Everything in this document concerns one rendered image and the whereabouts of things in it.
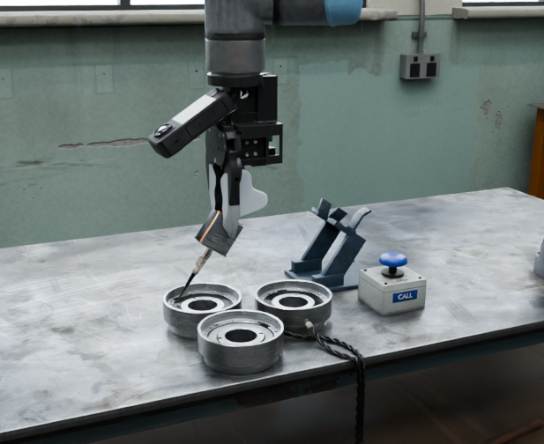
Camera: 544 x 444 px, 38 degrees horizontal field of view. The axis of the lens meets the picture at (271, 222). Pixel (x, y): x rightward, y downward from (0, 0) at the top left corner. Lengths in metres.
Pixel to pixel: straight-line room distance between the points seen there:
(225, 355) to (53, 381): 0.20
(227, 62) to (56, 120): 1.62
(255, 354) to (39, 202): 1.75
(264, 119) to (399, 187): 2.09
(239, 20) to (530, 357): 0.93
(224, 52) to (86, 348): 0.41
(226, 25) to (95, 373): 0.44
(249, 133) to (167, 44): 1.63
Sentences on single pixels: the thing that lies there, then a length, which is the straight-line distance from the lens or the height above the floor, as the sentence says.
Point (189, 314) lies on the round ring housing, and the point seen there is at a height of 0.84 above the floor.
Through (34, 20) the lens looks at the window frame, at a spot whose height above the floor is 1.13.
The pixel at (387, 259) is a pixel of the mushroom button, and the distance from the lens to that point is 1.10.
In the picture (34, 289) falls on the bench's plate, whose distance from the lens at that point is 1.23.
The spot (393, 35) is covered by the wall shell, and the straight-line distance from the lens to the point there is 2.95.
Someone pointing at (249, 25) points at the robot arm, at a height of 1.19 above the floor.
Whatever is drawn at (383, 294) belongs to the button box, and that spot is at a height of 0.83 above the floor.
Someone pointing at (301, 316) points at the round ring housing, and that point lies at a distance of 1.01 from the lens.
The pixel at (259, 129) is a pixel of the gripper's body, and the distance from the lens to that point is 0.99.
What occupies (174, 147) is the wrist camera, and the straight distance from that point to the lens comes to 0.96.
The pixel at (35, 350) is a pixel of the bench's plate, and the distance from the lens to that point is 1.03.
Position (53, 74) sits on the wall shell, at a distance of 2.53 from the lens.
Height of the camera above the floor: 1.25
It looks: 17 degrees down
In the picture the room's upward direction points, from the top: straight up
